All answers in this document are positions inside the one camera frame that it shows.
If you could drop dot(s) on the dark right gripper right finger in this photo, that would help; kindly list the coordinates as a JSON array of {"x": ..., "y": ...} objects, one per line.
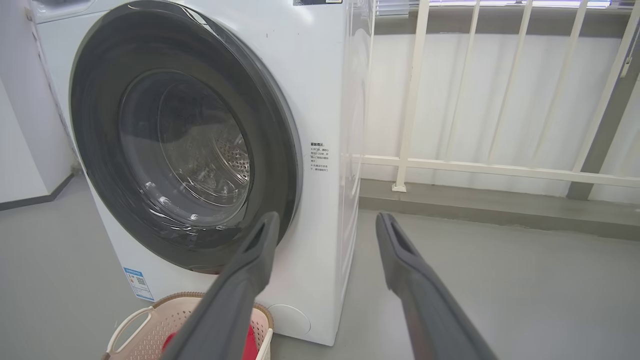
[{"x": 430, "y": 315}]

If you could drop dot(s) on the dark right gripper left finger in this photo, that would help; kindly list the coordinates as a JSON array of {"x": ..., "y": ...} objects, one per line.
[{"x": 230, "y": 310}]

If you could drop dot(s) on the red garment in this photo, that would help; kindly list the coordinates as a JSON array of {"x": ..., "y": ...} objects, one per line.
[{"x": 250, "y": 345}]

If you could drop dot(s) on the round black glass washer door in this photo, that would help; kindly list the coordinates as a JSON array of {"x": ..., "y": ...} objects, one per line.
[{"x": 100, "y": 125}]

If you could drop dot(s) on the cream perforated basket brown rim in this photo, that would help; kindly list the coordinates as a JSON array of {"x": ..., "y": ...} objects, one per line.
[{"x": 150, "y": 325}]

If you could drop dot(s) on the stainless steel washing machine drum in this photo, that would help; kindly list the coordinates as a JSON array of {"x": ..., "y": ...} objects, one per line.
[{"x": 235, "y": 160}]

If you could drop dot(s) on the white front-load washing machine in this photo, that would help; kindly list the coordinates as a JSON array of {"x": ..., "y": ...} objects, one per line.
[{"x": 310, "y": 75}]

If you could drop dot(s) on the round white filter cover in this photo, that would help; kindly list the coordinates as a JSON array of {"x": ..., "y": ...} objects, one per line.
[{"x": 292, "y": 320}]

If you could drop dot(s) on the blue energy label sticker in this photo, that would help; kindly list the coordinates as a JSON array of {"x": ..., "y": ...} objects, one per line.
[{"x": 139, "y": 284}]

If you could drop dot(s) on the white metal railing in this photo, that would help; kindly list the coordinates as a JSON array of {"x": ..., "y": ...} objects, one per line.
[{"x": 500, "y": 170}]

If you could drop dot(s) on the small printed text label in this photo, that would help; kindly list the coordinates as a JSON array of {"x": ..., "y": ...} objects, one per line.
[{"x": 319, "y": 157}]

